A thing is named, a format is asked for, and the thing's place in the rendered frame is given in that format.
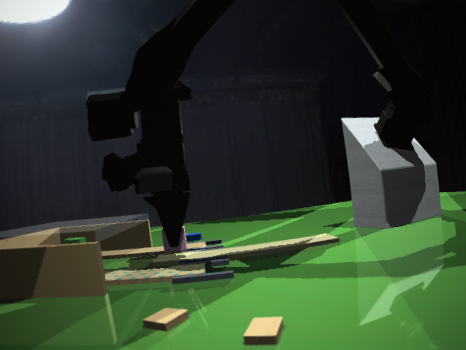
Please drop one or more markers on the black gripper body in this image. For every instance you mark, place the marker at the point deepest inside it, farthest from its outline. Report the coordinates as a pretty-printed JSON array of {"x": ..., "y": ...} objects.
[{"x": 166, "y": 173}]

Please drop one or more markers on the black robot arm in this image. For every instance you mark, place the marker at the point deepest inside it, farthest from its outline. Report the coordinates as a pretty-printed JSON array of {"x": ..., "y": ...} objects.
[{"x": 161, "y": 60}]

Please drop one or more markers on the small blue block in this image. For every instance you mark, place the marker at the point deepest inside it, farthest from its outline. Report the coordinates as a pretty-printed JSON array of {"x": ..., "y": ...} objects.
[{"x": 194, "y": 237}]

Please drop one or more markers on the tan flat block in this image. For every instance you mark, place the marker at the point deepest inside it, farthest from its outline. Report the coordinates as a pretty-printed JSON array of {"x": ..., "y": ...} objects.
[
  {"x": 166, "y": 319},
  {"x": 264, "y": 331}
]

